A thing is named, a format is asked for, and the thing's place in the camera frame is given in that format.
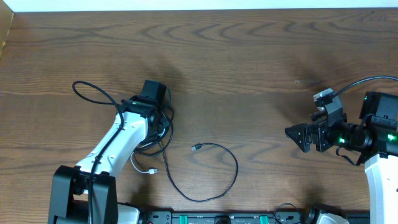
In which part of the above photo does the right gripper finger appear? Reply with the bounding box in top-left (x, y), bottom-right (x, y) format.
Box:
top-left (285, 123), bottom-right (310, 137)
top-left (292, 133), bottom-right (311, 152)

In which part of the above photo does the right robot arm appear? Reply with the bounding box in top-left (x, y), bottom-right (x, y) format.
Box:
top-left (285, 89), bottom-right (397, 223)

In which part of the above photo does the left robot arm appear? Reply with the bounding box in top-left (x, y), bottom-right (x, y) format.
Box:
top-left (48, 80), bottom-right (168, 223)

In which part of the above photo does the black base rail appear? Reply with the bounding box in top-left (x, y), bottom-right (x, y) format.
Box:
top-left (116, 202), bottom-right (371, 224)

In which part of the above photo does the white USB cable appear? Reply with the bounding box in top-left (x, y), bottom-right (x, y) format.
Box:
top-left (129, 129), bottom-right (167, 175)

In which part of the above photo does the black USB cable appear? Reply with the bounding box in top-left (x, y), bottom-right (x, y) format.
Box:
top-left (133, 88), bottom-right (239, 203)

